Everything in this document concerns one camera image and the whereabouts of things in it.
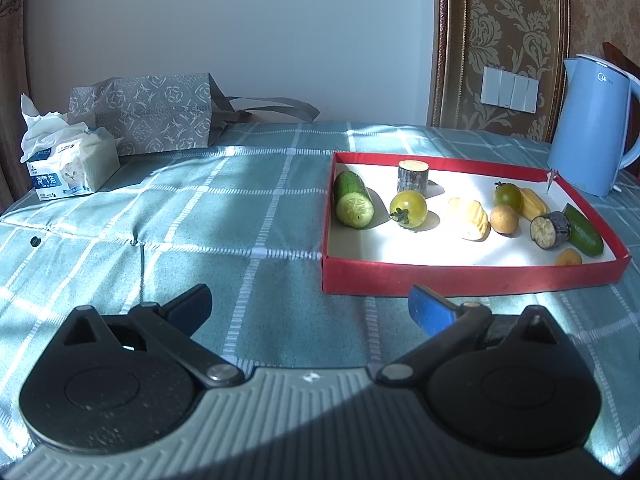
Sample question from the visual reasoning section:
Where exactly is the ornate wooden wall frame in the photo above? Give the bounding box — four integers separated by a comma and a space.
427, 0, 571, 136

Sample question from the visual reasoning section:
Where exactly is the white tissue pack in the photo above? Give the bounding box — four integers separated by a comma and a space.
20, 93, 122, 202

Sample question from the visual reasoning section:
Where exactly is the red cardboard tray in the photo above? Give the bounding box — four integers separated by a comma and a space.
321, 151, 630, 297

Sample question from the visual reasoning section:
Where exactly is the dark green cucumber piece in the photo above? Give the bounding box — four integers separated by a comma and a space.
562, 203, 605, 257

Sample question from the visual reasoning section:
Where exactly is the blue electric kettle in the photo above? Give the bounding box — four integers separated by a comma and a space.
546, 54, 640, 197

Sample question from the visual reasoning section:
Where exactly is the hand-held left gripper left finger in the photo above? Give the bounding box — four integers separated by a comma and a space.
62, 283, 246, 389

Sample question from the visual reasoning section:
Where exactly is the dark green tomato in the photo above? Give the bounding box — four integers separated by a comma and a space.
493, 181, 523, 209

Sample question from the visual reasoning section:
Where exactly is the yellow star fruit piece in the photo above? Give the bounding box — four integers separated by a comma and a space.
517, 187, 552, 222
446, 197, 492, 242

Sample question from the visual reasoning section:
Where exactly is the teal plaid blanket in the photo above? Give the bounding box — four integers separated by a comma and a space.
0, 120, 640, 476

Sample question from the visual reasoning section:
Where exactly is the dark wooden chair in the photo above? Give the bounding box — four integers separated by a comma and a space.
602, 41, 640, 81

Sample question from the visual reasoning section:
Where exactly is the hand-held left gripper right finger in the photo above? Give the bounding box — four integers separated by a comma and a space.
376, 284, 568, 388

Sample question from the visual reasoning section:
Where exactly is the brown potato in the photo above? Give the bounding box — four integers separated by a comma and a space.
490, 205, 520, 236

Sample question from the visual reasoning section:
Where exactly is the light green cut cucumber piece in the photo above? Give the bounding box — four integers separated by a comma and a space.
332, 170, 375, 229

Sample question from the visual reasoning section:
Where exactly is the white wall switch panel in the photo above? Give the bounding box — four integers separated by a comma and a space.
481, 66, 540, 113

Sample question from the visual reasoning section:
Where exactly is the dark eggplant piece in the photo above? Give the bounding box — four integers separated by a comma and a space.
397, 160, 431, 196
530, 211, 572, 251

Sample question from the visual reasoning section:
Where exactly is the yellow-green tomato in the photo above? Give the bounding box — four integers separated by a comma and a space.
389, 190, 429, 229

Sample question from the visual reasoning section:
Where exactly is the grey patterned bag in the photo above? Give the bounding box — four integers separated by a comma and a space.
68, 72, 321, 157

